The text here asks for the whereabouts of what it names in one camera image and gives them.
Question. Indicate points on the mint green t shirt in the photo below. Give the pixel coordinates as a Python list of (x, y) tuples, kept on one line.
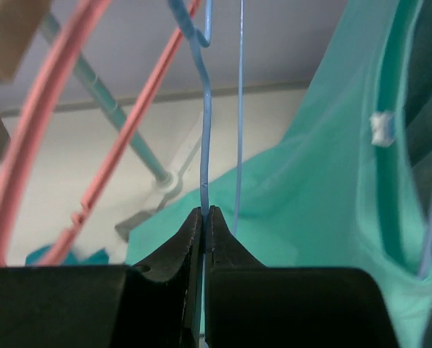
[(339, 188)]

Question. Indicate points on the grey cloth on table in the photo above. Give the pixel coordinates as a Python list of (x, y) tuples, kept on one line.
[(124, 228)]

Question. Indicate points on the metal clothes rack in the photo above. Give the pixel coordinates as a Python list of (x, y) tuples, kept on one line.
[(65, 58)]

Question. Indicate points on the teal blue t shirt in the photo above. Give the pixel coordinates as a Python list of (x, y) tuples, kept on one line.
[(100, 257)]

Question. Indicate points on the pink plastic hanger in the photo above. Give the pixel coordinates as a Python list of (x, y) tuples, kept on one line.
[(128, 40)]

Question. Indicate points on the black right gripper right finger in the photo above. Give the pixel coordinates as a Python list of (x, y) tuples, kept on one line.
[(247, 304)]

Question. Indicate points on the grey t shirt on hanger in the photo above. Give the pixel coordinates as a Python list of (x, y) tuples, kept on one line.
[(418, 106)]

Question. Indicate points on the light blue wire hanger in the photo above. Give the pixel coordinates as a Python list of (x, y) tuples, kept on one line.
[(207, 127)]

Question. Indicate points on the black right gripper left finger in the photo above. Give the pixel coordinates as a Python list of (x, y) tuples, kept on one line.
[(154, 303)]

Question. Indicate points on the beige clip hanger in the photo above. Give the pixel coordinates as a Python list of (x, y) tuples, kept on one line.
[(19, 21)]

